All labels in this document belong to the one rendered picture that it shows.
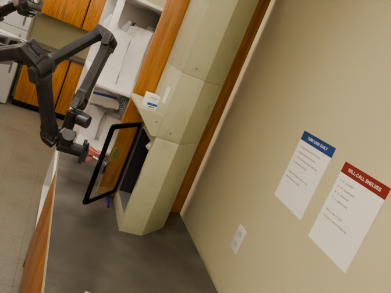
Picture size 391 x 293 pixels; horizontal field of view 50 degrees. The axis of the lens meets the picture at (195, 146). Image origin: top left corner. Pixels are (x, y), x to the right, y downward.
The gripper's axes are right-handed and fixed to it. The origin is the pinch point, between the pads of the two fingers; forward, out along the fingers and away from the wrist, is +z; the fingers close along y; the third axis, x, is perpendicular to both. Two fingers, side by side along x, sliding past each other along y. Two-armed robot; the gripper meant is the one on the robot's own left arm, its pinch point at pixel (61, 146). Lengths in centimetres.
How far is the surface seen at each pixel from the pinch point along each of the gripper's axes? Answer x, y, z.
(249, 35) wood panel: -10, 69, -88
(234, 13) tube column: -46, 44, -91
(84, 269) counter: -80, 16, 17
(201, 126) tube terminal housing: -36, 54, -40
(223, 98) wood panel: -10, 70, -54
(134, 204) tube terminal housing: -46, 35, 3
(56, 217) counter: -46.2, 4.2, 16.7
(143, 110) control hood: -46, 23, -40
